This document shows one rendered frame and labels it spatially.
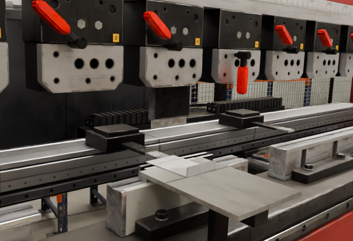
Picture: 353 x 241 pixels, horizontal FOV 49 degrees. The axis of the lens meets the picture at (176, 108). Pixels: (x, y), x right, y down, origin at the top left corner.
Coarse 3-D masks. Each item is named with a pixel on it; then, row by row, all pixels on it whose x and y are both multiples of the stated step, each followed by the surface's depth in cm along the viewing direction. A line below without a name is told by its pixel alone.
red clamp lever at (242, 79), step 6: (234, 54) 89; (240, 54) 88; (246, 54) 86; (246, 60) 88; (240, 66) 88; (246, 66) 88; (240, 72) 88; (246, 72) 88; (240, 78) 88; (246, 78) 88; (240, 84) 88; (246, 84) 88; (240, 90) 88; (246, 90) 89
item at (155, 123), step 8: (152, 88) 81; (160, 88) 81; (168, 88) 83; (176, 88) 84; (184, 88) 86; (152, 96) 81; (160, 96) 81; (168, 96) 83; (176, 96) 84; (184, 96) 86; (152, 104) 81; (160, 104) 82; (168, 104) 83; (176, 104) 85; (184, 104) 86; (152, 112) 81; (160, 112) 82; (168, 112) 84; (176, 112) 85; (184, 112) 87; (152, 120) 82; (160, 120) 84; (168, 120) 85; (176, 120) 87; (184, 120) 88; (152, 128) 82
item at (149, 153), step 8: (96, 128) 103; (104, 128) 103; (112, 128) 103; (120, 128) 103; (128, 128) 104; (136, 128) 104; (88, 136) 103; (96, 136) 100; (104, 136) 99; (112, 136) 99; (120, 136) 100; (128, 136) 101; (136, 136) 102; (144, 136) 104; (88, 144) 104; (96, 144) 101; (104, 144) 97; (112, 144) 98; (120, 144) 100; (128, 144) 99; (136, 144) 99; (144, 152) 92; (152, 152) 92; (160, 152) 92
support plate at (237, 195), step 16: (192, 160) 89; (208, 160) 89; (144, 176) 78; (160, 176) 77; (176, 176) 77; (192, 176) 78; (208, 176) 78; (224, 176) 78; (240, 176) 79; (256, 176) 79; (176, 192) 71; (192, 192) 69; (208, 192) 70; (224, 192) 70; (240, 192) 70; (256, 192) 70; (272, 192) 71; (288, 192) 71; (224, 208) 63; (240, 208) 63; (256, 208) 63
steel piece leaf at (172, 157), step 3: (168, 156) 90; (171, 156) 90; (174, 156) 90; (177, 156) 90; (156, 159) 88; (159, 159) 88; (162, 159) 88; (165, 159) 88; (168, 159) 88; (171, 159) 88; (174, 159) 88; (147, 162) 85; (150, 162) 85; (153, 162) 85; (156, 162) 85; (159, 162) 86; (162, 162) 86
